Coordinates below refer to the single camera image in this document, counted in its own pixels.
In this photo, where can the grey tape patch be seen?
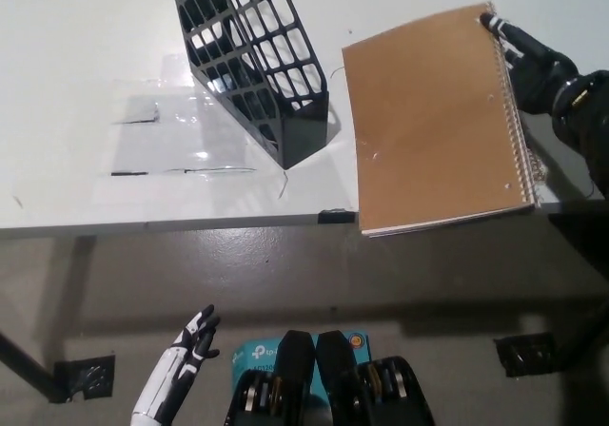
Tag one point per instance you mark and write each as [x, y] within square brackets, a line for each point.
[140, 110]

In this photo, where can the clear plastic sheet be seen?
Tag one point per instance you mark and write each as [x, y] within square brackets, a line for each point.
[223, 133]

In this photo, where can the black slanted table leg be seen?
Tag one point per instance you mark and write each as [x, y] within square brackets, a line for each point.
[24, 364]

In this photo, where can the black robot body blocks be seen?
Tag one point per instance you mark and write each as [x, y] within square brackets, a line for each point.
[295, 359]

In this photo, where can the black lattice book holder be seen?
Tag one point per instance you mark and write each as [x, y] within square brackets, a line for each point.
[304, 133]

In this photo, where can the black tape strip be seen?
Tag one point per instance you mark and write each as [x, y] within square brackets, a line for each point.
[337, 216]

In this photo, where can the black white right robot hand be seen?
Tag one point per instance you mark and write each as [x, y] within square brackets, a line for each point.
[537, 74]

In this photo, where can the black table frame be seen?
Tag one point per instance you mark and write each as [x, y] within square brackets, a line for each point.
[580, 240]

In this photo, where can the teal router box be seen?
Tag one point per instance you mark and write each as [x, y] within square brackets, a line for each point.
[254, 354]

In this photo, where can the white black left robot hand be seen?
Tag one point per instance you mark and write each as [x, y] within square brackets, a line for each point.
[166, 373]

